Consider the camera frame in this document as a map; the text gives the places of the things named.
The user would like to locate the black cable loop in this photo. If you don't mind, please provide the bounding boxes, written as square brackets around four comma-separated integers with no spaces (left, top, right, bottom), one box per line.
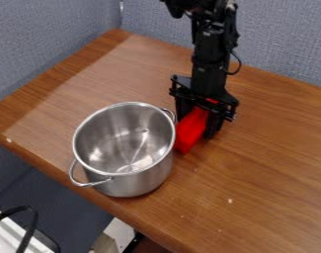
[0,205,40,253]

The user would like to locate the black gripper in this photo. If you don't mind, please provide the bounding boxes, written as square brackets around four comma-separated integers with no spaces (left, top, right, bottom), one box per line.
[167,53,241,140]

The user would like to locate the stainless steel pot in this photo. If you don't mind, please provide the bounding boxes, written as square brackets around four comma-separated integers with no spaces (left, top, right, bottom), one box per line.
[71,102,175,198]

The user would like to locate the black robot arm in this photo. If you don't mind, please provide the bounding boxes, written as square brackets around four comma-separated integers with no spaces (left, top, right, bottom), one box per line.
[160,0,242,138]

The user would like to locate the red rectangular block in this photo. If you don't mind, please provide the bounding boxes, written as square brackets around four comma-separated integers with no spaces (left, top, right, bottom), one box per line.
[174,106,210,154]

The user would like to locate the white table leg bracket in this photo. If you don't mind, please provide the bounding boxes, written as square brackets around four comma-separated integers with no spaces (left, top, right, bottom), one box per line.
[88,218,136,253]

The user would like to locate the white appliance with dark panel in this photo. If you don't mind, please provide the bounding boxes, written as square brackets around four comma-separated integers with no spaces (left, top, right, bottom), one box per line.
[0,206,60,253]

